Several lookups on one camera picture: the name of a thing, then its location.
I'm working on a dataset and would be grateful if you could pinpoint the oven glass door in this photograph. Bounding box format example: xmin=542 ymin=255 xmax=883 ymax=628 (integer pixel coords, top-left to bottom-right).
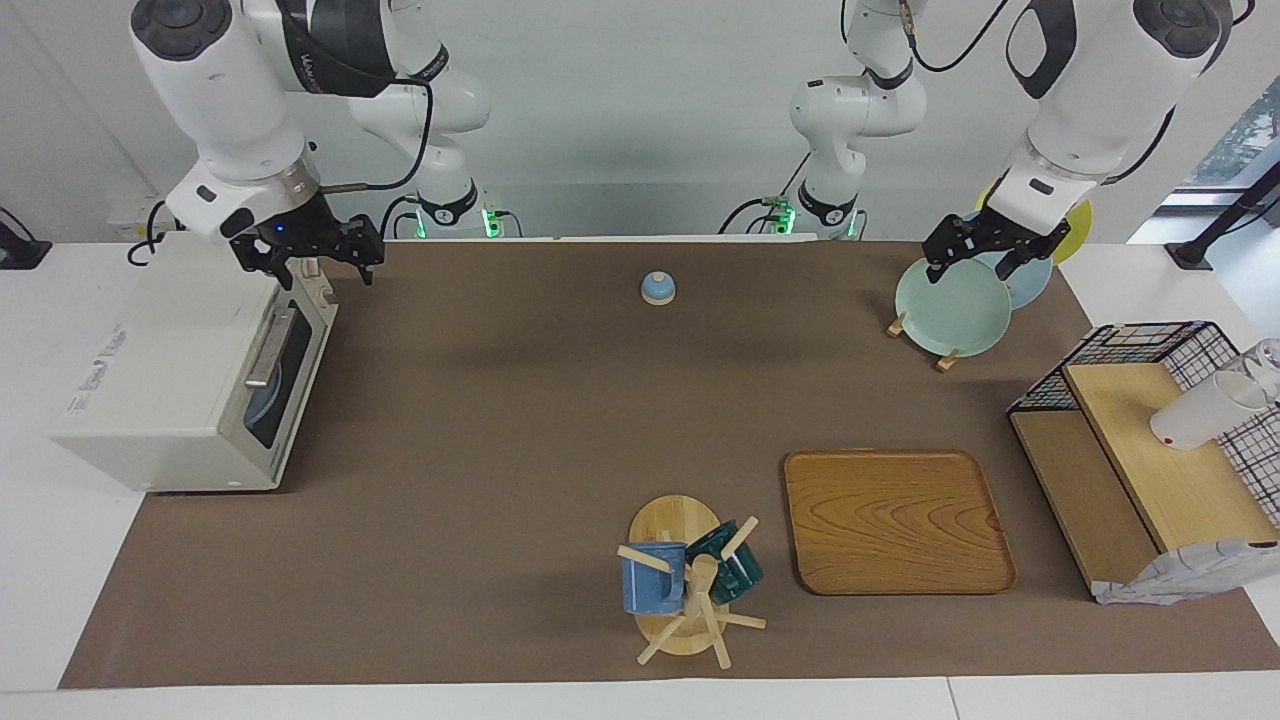
xmin=238 ymin=275 xmax=339 ymax=491

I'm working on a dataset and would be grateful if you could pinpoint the cream toaster oven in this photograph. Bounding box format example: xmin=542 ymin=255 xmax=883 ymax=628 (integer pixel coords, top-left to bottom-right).
xmin=52 ymin=232 xmax=339 ymax=493

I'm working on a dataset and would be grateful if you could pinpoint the light blue racked plate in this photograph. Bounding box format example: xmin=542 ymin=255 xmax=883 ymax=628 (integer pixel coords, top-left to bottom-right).
xmin=975 ymin=240 xmax=1053 ymax=311

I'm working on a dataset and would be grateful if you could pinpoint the pale green plate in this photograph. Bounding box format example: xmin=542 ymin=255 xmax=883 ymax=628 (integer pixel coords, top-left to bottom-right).
xmin=895 ymin=257 xmax=1013 ymax=358

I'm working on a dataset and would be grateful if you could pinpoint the yellow plate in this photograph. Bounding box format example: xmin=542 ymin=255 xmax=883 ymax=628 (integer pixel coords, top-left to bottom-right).
xmin=975 ymin=180 xmax=1094 ymax=266

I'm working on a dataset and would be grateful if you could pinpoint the wooden plate rack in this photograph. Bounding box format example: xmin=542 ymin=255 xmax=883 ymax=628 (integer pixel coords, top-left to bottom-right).
xmin=887 ymin=310 xmax=961 ymax=373

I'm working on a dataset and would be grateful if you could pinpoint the black metal stand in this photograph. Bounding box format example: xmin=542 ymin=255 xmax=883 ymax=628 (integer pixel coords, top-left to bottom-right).
xmin=1165 ymin=160 xmax=1280 ymax=271

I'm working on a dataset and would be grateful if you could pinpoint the brown table mat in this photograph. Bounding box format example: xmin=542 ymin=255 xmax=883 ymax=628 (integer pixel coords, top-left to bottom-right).
xmin=58 ymin=240 xmax=1280 ymax=691

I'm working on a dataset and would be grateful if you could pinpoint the white plastic cup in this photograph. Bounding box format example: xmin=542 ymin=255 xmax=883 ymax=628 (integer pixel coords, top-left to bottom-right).
xmin=1150 ymin=370 xmax=1269 ymax=451

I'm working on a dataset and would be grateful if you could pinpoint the wooden serving tray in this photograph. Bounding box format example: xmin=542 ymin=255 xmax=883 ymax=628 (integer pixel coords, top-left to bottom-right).
xmin=783 ymin=449 xmax=1018 ymax=597

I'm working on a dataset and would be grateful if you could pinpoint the black device on table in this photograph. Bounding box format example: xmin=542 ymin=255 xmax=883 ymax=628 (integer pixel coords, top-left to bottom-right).
xmin=0 ymin=205 xmax=53 ymax=269

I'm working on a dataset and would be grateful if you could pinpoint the clear glass cup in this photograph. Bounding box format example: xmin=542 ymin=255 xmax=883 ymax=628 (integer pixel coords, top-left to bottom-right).
xmin=1240 ymin=338 xmax=1280 ymax=406

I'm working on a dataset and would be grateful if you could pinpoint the dark green mug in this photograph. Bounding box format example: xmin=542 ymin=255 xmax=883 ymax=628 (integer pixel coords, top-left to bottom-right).
xmin=685 ymin=520 xmax=764 ymax=605

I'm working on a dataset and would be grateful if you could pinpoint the wooden mug tree stand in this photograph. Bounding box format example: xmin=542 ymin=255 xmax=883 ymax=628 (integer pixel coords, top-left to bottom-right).
xmin=617 ymin=495 xmax=768 ymax=669

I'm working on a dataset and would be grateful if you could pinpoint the blue grey mug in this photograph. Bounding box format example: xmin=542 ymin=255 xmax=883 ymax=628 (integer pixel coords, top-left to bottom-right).
xmin=621 ymin=542 xmax=688 ymax=615

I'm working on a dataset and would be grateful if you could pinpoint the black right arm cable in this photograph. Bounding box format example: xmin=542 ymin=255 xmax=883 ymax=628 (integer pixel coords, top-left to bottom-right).
xmin=320 ymin=78 xmax=436 ymax=193

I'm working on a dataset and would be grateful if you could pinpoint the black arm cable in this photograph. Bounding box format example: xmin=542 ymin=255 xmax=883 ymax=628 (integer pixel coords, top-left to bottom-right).
xmin=320 ymin=78 xmax=436 ymax=193
xmin=900 ymin=0 xmax=1011 ymax=74

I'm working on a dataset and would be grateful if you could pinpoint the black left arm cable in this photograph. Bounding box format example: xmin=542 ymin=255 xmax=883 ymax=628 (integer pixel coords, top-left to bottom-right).
xmin=900 ymin=0 xmax=1011 ymax=74

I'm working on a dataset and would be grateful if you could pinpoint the wire and wood shelf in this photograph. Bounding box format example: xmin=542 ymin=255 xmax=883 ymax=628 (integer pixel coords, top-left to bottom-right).
xmin=1007 ymin=321 xmax=1280 ymax=606

